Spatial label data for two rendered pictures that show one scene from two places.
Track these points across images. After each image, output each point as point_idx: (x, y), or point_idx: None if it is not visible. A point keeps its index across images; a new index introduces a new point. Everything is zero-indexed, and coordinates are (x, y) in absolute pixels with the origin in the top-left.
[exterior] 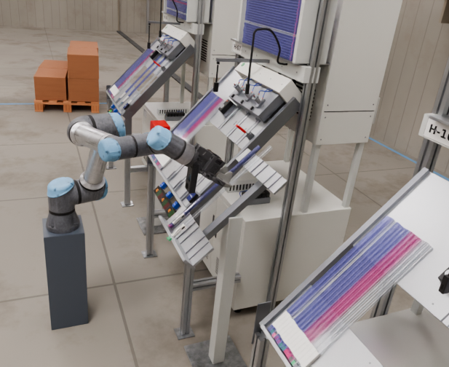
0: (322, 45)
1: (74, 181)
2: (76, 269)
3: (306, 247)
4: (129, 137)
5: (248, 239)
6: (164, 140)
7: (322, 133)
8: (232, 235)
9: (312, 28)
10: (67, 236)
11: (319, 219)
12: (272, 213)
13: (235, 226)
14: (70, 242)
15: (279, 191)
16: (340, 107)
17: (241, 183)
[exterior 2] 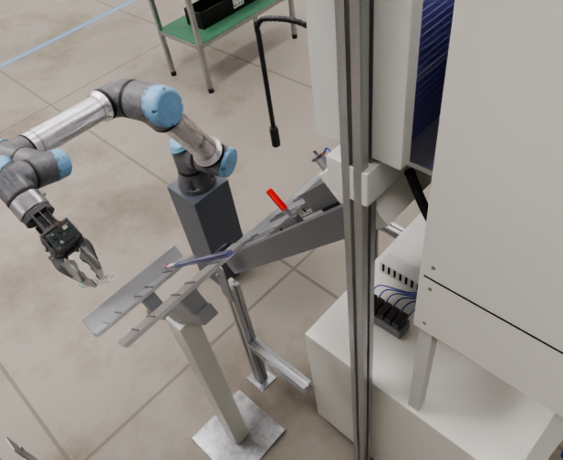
0: (358, 120)
1: None
2: (199, 234)
3: (419, 453)
4: (10, 151)
5: (315, 358)
6: None
7: (425, 314)
8: (178, 339)
9: None
10: (182, 197)
11: (443, 444)
12: None
13: (176, 332)
14: (186, 204)
15: None
16: (474, 295)
17: (407, 272)
